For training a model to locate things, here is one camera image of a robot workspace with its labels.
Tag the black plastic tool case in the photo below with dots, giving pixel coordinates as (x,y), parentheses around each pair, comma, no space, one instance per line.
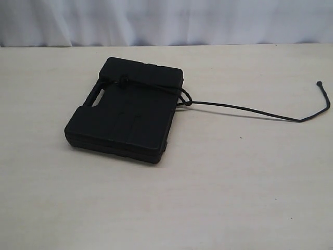
(129,111)

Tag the white backdrop curtain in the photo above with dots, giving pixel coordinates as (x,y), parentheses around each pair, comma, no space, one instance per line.
(163,23)

